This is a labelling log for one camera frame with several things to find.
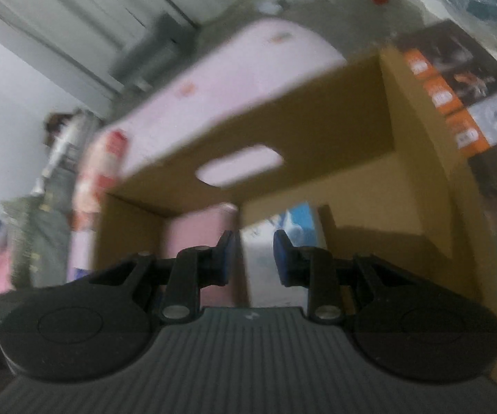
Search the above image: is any grey window curtain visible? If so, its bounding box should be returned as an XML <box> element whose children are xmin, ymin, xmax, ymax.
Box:
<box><xmin>0</xmin><ymin>0</ymin><xmax>267</xmax><ymax>96</ymax></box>

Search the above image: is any white grey garment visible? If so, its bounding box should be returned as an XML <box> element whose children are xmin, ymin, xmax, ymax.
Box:
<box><xmin>42</xmin><ymin>110</ymin><xmax>103</xmax><ymax>178</ymax></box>

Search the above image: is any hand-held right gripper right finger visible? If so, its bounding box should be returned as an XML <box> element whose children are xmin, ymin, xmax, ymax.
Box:
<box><xmin>272</xmin><ymin>229</ymin><xmax>409</xmax><ymax>324</ymax></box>

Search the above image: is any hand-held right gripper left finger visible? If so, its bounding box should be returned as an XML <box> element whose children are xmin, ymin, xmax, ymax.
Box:
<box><xmin>88</xmin><ymin>230</ymin><xmax>236</xmax><ymax>323</ymax></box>

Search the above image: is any pink printed packet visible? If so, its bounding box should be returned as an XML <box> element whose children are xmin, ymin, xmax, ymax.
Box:
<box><xmin>71</xmin><ymin>130</ymin><xmax>129</xmax><ymax>226</ymax></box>

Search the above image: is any olive green jacket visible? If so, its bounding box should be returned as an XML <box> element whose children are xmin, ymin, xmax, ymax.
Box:
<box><xmin>0</xmin><ymin>168</ymin><xmax>77</xmax><ymax>289</ymax></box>

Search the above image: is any pink bed sheet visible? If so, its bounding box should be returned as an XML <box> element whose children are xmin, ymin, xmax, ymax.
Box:
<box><xmin>68</xmin><ymin>17</ymin><xmax>348</xmax><ymax>295</ymax></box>

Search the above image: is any white blue packet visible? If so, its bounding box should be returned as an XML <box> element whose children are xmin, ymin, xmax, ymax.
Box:
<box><xmin>239</xmin><ymin>201</ymin><xmax>326</xmax><ymax>308</ymax></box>

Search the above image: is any large cardboard box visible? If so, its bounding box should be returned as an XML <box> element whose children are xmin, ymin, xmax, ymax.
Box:
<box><xmin>94</xmin><ymin>19</ymin><xmax>497</xmax><ymax>391</ymax></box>

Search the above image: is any dark grey storage box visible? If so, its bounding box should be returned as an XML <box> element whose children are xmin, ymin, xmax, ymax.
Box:
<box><xmin>109</xmin><ymin>12</ymin><xmax>202</xmax><ymax>92</ymax></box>

